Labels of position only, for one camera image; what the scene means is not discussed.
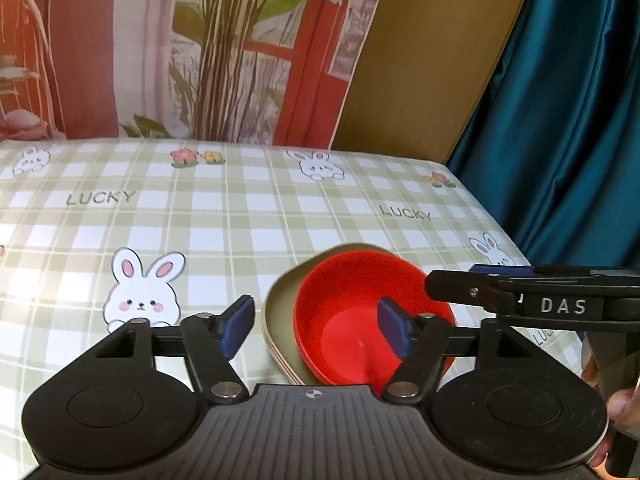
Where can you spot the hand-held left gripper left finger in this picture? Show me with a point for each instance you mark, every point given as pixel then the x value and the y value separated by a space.
pixel 235 325

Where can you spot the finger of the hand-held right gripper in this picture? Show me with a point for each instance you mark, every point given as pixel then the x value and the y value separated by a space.
pixel 505 272
pixel 460 285

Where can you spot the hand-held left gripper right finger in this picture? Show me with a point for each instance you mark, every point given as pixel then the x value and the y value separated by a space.
pixel 392 327

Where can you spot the large red bowl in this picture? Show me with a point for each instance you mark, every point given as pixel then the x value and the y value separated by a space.
pixel 345 310

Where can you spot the person's right hand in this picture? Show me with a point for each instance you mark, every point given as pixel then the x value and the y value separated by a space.
pixel 620 405

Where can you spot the green checked bunny tablecloth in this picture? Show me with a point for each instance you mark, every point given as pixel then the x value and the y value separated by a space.
pixel 250 220

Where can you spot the teal curtain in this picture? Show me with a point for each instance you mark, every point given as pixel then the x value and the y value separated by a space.
pixel 575 110

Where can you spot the brown wooden board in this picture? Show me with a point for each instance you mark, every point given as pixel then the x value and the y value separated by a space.
pixel 425 60

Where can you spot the printed plant backdrop cloth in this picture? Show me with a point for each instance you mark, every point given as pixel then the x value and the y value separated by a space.
pixel 100 60

